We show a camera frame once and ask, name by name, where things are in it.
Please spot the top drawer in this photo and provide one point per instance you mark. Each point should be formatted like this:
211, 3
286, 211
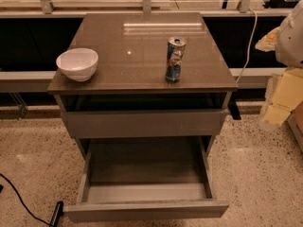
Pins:
144, 123

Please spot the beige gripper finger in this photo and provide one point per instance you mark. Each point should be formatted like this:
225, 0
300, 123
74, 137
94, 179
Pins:
287, 95
268, 42

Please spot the grey drawer cabinet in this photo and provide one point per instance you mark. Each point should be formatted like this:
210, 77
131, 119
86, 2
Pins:
132, 62

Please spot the metal railing frame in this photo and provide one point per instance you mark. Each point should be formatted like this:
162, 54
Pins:
142, 3

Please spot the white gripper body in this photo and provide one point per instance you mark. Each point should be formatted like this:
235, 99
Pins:
291, 43

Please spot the black floor device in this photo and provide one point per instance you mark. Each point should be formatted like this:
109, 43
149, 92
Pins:
58, 211

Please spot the cardboard box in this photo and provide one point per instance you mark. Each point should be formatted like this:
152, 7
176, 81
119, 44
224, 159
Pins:
295, 122

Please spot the open middle drawer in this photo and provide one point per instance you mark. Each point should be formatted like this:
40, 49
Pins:
145, 178

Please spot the Red Bull can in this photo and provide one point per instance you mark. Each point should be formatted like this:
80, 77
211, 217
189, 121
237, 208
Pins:
176, 49

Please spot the white ceramic bowl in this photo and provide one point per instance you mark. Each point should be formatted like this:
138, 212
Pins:
78, 64

